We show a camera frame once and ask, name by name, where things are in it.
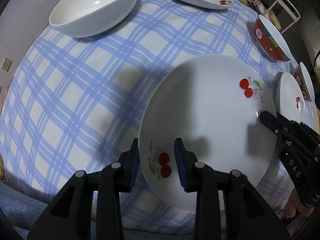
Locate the beige wall socket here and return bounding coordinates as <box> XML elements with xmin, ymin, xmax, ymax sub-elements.
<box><xmin>1</xmin><ymin>57</ymin><xmax>13</xmax><ymax>72</ymax></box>

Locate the small red patterned bowl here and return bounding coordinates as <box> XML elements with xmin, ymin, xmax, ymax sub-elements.
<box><xmin>294</xmin><ymin>62</ymin><xmax>315</xmax><ymax>102</ymax></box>

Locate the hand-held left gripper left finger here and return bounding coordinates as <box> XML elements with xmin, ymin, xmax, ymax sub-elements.
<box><xmin>26</xmin><ymin>138</ymin><xmax>140</xmax><ymax>240</ymax></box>

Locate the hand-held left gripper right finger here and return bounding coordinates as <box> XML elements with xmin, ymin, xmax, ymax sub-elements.
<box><xmin>174</xmin><ymin>137</ymin><xmax>292</xmax><ymax>240</ymax></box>

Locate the person's right hand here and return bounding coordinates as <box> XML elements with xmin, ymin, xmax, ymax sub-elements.
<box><xmin>282</xmin><ymin>188</ymin><xmax>315</xmax><ymax>219</ymax></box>

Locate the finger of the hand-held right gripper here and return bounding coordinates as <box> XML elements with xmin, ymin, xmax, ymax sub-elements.
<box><xmin>259</xmin><ymin>110</ymin><xmax>292</xmax><ymax>142</ymax></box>
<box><xmin>276</xmin><ymin>114</ymin><xmax>308</xmax><ymax>133</ymax></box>

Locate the white ceramic bowl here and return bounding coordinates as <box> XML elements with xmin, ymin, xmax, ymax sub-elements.
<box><xmin>49</xmin><ymin>0</ymin><xmax>140</xmax><ymax>38</ymax></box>

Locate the large red patterned bowl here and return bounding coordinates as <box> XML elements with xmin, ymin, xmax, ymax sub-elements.
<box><xmin>254</xmin><ymin>14</ymin><xmax>293</xmax><ymax>62</ymax></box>

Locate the blue checked blanket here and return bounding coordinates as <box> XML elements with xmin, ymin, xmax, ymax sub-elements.
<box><xmin>0</xmin><ymin>0</ymin><xmax>319</xmax><ymax>234</ymax></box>

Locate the white cloth bundle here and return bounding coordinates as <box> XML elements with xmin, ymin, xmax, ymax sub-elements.
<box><xmin>299</xmin><ymin>4</ymin><xmax>320</xmax><ymax>70</ymax></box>

